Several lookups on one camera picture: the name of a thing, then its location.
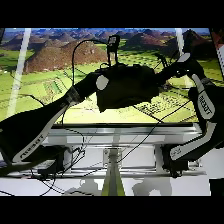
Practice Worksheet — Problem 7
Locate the silver frame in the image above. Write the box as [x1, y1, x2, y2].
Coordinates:
[0, 123, 224, 197]

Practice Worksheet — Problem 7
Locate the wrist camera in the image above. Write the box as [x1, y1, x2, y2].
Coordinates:
[106, 34, 122, 66]
[154, 52, 170, 70]

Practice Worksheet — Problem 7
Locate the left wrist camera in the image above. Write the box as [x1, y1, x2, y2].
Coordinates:
[106, 34, 122, 66]

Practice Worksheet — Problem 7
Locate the black cable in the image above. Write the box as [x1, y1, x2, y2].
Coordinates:
[116, 99, 192, 165]
[71, 38, 110, 88]

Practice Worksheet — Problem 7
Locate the black garment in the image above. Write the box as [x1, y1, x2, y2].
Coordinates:
[95, 63, 162, 113]

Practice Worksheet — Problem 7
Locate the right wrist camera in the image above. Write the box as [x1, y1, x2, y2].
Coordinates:
[154, 52, 170, 70]

